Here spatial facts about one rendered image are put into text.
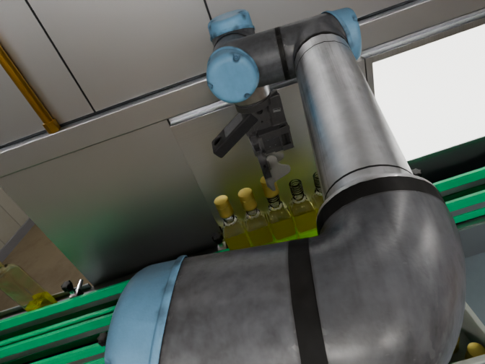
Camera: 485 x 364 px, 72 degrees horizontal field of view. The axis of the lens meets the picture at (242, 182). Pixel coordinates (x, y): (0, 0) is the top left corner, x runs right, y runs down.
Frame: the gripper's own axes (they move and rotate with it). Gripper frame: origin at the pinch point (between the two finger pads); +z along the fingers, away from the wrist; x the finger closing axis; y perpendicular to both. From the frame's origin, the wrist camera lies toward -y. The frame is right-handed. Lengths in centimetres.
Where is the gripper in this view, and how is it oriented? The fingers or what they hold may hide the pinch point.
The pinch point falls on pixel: (268, 181)
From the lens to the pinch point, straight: 76.4
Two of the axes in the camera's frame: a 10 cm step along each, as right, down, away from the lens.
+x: -1.4, -5.6, 8.2
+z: 2.9, 7.7, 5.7
